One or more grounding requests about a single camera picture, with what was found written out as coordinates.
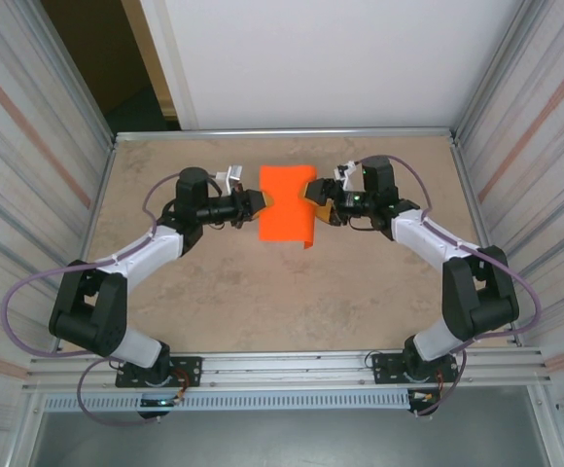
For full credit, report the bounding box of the orange paper sheet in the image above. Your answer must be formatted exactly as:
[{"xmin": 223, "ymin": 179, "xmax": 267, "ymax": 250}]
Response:
[{"xmin": 256, "ymin": 164, "xmax": 318, "ymax": 251}]

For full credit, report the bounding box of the small circuit board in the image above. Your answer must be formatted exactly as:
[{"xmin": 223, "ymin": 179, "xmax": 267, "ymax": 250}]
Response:
[{"xmin": 138, "ymin": 396, "xmax": 187, "ymax": 409}]

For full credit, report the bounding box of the grey metal lower shelf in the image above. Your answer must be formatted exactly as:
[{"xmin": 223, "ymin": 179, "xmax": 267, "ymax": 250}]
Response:
[{"xmin": 28, "ymin": 388, "xmax": 550, "ymax": 467}]

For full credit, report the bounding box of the aluminium frame cross bar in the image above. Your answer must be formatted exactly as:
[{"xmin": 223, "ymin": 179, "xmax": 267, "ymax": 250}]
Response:
[{"xmin": 114, "ymin": 126, "xmax": 458, "ymax": 144}]

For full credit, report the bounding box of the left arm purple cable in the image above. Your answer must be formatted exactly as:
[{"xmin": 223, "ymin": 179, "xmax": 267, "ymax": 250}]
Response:
[{"xmin": 2, "ymin": 172, "xmax": 186, "ymax": 427}]

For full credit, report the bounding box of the aluminium frame side bar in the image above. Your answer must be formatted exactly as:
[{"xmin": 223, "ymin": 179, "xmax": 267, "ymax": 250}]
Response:
[
  {"xmin": 56, "ymin": 138, "xmax": 119, "ymax": 354},
  {"xmin": 449, "ymin": 135, "xmax": 524, "ymax": 349}
]

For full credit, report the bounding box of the white door frame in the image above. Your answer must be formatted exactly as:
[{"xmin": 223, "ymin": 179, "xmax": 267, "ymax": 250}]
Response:
[{"xmin": 120, "ymin": 0, "xmax": 200, "ymax": 131}]

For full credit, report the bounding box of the aluminium mounting rail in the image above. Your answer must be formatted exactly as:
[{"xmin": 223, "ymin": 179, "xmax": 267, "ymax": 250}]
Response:
[{"xmin": 21, "ymin": 345, "xmax": 553, "ymax": 393}]

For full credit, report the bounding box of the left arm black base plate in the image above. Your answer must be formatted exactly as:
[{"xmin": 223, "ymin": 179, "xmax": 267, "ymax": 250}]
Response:
[{"xmin": 115, "ymin": 356, "xmax": 203, "ymax": 389}]

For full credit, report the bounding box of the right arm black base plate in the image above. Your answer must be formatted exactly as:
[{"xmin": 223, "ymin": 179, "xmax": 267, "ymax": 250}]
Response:
[{"xmin": 371, "ymin": 350, "xmax": 460, "ymax": 385}]

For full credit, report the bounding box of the aluminium frame post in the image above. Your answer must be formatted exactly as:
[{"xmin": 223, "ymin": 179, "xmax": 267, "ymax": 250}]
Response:
[
  {"xmin": 456, "ymin": 0, "xmax": 548, "ymax": 135},
  {"xmin": 18, "ymin": 0, "xmax": 117, "ymax": 143}
]

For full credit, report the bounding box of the grey slotted cable duct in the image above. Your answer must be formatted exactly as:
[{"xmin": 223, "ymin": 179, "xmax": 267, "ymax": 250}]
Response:
[{"xmin": 42, "ymin": 391, "xmax": 412, "ymax": 413}]

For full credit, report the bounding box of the black cable connector mount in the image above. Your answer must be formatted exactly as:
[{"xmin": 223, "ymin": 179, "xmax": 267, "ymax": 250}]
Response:
[{"xmin": 406, "ymin": 387, "xmax": 444, "ymax": 418}]

